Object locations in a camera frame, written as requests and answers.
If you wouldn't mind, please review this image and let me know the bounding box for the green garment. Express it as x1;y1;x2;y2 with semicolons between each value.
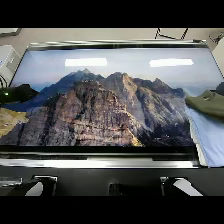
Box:
184;89;224;120

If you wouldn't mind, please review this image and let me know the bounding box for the light blue garment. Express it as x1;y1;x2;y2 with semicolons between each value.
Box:
185;105;224;168

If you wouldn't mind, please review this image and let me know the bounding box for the silver frame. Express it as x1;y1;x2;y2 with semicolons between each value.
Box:
0;39;210;197

